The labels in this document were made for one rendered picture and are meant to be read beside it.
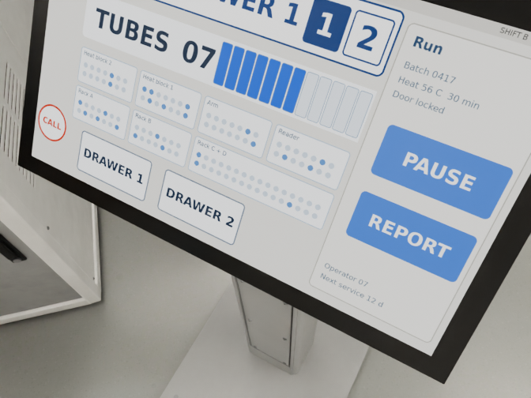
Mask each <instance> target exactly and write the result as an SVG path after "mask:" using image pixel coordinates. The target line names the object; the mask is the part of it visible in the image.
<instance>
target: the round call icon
mask: <svg viewBox="0 0 531 398"><path fill-rule="evenodd" d="M69 116H70V111H68V110H67V109H65V108H63V107H60V106H58V105H56V104H54V103H51V102H49V101H47V100H45V99H42V98H40V100H39V107H38V115H37V121H36V135H37V136H39V137H42V138H43V139H45V140H47V141H50V142H52V143H54V144H56V145H58V146H60V147H62V148H65V143H66V133H67V127H68V121H69Z"/></svg>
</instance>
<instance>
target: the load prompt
mask: <svg viewBox="0 0 531 398"><path fill-rule="evenodd" d="M153 1H155V2H159V3H161V4H164V5H166V6H170V7H173V8H176V9H180V10H182V11H184V12H187V13H191V14H193V15H196V16H199V17H203V18H205V19H207V20H210V21H214V22H217V23H219V24H223V25H226V26H228V27H231V28H234V29H237V30H240V31H242V32H246V33H249V34H251V35H254V36H257V37H260V38H263V39H267V40H269V41H272V42H274V43H278V44H280V45H283V46H286V47H290V48H292V49H295V50H298V51H301V52H303V53H306V54H310V55H313V56H315V57H318V58H322V59H324V60H326V61H329V62H333V63H336V64H338V65H341V66H345V67H347V68H349V69H354V70H356V71H359V72H361V73H365V74H368V75H370V76H373V77H377V78H379V79H382V77H383V75H384V73H385V70H386V67H387V65H388V62H389V60H390V56H391V55H392V52H393V49H394V46H395V44H396V42H397V38H398V36H399V33H400V31H401V28H402V25H403V23H404V21H405V18H406V15H407V12H406V11H404V10H400V9H396V8H393V7H390V6H385V5H383V4H380V3H377V2H373V1H369V0H153Z"/></svg>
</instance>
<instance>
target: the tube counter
mask: <svg viewBox="0 0 531 398"><path fill-rule="evenodd" d="M176 72H177V73H181V74H183V75H185V76H188V77H191V78H193V79H195V80H198V81H201V82H203V83H206V84H209V85H212V86H213V87H216V88H219V89H221V90H224V91H226V92H230V93H231V94H234V95H236V96H239V97H242V98H244V99H246V100H249V101H252V102H254V103H257V104H260V105H262V106H264V107H268V108H270V109H272V110H275V111H278V112H280V113H282V114H285V115H288V116H291V117H293V118H296V119H299V120H300V121H303V122H306V123H309V124H311V125H313V126H317V127H318V128H321V129H324V130H327V131H329V132H331V133H335V134H336V135H339V136H342V137H345V138H347V139H349V140H351V141H355V142H357V143H358V140H359V138H360V134H361V133H362V130H363V127H364V124H365V122H366V120H367V116H368V114H369V111H370V109H371V106H372V104H373V101H374V99H375V96H376V93H377V92H376V91H374V90H371V89H369V88H365V87H363V86H360V85H357V84H353V83H352V82H349V81H345V80H342V79H340V78H338V77H334V76H331V75H329V74H326V73H323V72H320V71H317V70H315V69H312V68H309V67H306V66H302V65H300V64H298V63H295V62H291V61H289V60H287V59H284V58H280V57H277V56H275V55H273V54H269V53H266V52H264V51H260V50H258V49H255V48H253V47H248V46H247V45H244V44H241V43H237V42H235V41H233V40H230V39H226V38H224V37H221V36H218V35H215V34H212V33H210V32H207V31H204V30H201V29H199V28H195V27H193V26H190V25H188V24H186V27H185V30H184V34H183V41H182V45H181V48H180V52H179V59H178V62H177V66H176Z"/></svg>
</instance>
